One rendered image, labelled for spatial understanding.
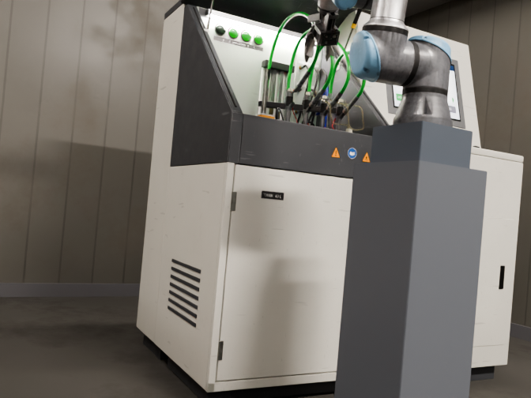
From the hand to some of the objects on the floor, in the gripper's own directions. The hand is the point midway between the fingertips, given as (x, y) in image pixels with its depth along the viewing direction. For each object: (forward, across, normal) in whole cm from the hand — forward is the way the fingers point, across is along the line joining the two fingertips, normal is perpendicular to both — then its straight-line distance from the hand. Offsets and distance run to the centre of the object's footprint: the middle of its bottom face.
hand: (316, 58), depth 194 cm
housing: (+136, -6, -36) cm, 140 cm away
